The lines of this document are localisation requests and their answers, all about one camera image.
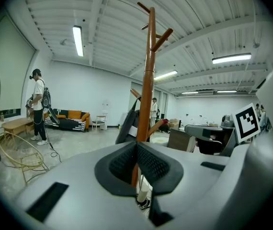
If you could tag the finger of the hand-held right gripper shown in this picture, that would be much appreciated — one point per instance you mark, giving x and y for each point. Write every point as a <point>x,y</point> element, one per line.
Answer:
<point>196,131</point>

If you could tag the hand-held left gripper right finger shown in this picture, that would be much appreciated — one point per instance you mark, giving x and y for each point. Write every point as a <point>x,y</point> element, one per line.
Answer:
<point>194,188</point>

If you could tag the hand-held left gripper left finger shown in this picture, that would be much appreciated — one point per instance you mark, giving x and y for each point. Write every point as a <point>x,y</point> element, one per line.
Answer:
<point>79,176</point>

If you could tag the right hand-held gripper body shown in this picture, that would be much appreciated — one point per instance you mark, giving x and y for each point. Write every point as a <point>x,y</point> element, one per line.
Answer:
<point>246,123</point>

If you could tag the brown wooden coat rack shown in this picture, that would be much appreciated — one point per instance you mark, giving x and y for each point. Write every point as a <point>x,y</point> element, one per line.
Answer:
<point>148,92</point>

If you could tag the grey round appliance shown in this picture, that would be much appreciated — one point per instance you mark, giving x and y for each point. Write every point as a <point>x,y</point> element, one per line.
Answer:
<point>227,121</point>

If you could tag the dark wooden cabinet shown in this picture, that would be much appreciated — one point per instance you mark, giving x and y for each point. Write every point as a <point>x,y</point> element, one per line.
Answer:
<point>177,139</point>

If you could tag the cardboard box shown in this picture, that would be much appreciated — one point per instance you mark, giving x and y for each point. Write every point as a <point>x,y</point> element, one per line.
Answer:
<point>174,123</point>

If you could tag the egg-shaped beanbag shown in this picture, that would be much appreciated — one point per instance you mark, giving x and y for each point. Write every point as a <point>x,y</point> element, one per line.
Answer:
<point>160,141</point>

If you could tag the long ceiling light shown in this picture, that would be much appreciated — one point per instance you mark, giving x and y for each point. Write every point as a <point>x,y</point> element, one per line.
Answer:
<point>166,75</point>
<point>226,91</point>
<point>232,58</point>
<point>189,92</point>
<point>78,41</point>

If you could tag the black and orange sofa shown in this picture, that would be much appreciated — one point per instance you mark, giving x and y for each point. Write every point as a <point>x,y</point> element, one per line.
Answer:
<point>87,126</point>

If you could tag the striped black white blanket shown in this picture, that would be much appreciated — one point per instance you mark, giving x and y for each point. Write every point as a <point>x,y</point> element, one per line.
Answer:
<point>74,124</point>

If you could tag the white wooden chair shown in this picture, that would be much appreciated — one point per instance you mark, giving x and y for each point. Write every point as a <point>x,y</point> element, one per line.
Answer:
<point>99,121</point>

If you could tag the orange cushion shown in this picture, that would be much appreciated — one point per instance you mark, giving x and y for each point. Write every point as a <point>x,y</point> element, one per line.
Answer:
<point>74,114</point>
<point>85,116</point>

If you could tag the black hanging bag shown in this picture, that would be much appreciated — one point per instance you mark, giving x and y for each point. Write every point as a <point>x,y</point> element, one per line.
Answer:
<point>124,128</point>

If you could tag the light wooden coffee table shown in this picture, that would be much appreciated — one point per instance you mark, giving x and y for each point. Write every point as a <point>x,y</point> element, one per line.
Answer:
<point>14,123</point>

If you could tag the black oval frame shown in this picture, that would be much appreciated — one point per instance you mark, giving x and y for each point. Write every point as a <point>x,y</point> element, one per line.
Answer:
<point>55,117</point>

